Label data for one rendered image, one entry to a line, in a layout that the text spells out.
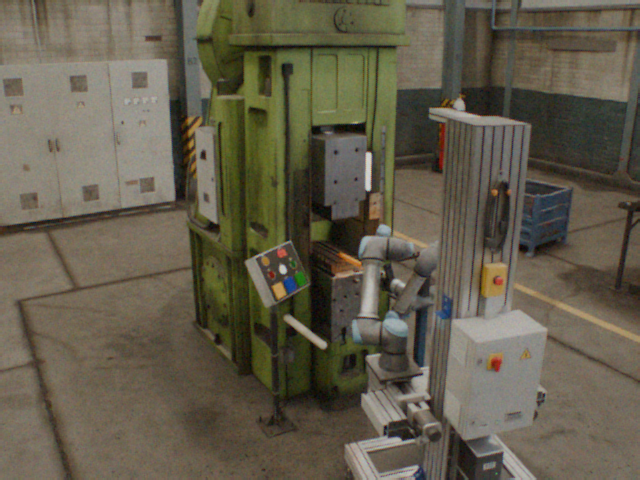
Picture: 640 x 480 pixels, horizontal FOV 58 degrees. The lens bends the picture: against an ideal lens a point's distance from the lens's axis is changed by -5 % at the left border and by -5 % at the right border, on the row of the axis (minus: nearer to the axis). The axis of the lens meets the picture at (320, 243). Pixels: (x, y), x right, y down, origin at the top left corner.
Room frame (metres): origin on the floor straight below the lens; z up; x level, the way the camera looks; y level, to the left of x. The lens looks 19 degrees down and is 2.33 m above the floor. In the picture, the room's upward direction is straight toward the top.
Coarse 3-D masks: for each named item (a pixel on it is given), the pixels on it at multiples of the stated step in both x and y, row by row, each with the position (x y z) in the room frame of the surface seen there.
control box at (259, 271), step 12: (276, 252) 3.20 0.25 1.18; (288, 252) 3.27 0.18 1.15; (252, 264) 3.06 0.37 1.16; (264, 264) 3.08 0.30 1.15; (276, 264) 3.15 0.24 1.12; (288, 264) 3.21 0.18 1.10; (300, 264) 3.29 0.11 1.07; (252, 276) 3.06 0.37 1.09; (264, 276) 3.03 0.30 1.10; (276, 276) 3.09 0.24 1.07; (288, 276) 3.16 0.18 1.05; (264, 288) 3.01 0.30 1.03; (300, 288) 3.18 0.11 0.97; (264, 300) 3.02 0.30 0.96; (276, 300) 3.00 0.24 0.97
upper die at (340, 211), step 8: (312, 200) 3.71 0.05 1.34; (312, 208) 3.71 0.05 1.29; (320, 208) 3.63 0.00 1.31; (328, 208) 3.55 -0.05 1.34; (336, 208) 3.53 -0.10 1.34; (344, 208) 3.56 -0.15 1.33; (352, 208) 3.59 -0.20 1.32; (328, 216) 3.55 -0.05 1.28; (336, 216) 3.53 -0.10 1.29; (344, 216) 3.56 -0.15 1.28
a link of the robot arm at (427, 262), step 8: (432, 248) 2.92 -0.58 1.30; (424, 256) 2.89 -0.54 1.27; (432, 256) 2.88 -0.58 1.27; (416, 264) 2.90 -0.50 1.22; (424, 264) 2.87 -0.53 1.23; (432, 264) 2.87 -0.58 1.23; (416, 272) 2.88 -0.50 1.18; (424, 272) 2.86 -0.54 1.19; (408, 280) 2.92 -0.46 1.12; (416, 280) 2.89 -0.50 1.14; (408, 288) 2.91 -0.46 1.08; (416, 288) 2.90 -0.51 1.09; (400, 296) 2.94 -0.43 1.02; (408, 296) 2.91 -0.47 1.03; (400, 304) 2.93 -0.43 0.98; (408, 304) 2.93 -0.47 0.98; (392, 312) 2.94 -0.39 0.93; (400, 312) 2.94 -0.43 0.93
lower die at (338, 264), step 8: (320, 240) 3.95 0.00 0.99; (320, 248) 3.80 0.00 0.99; (336, 248) 3.79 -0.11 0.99; (312, 256) 3.71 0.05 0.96; (336, 256) 3.64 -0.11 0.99; (352, 256) 3.64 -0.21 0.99; (328, 264) 3.54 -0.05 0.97; (336, 264) 3.54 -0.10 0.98; (344, 264) 3.57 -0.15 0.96; (336, 272) 3.54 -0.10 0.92
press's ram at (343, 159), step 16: (320, 144) 3.53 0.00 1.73; (336, 144) 3.53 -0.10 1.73; (352, 144) 3.59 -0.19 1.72; (320, 160) 3.53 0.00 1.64; (336, 160) 3.53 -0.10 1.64; (352, 160) 3.59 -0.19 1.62; (320, 176) 3.53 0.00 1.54; (336, 176) 3.53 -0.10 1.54; (352, 176) 3.59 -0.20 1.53; (320, 192) 3.53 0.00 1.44; (336, 192) 3.53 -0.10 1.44; (352, 192) 3.59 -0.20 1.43
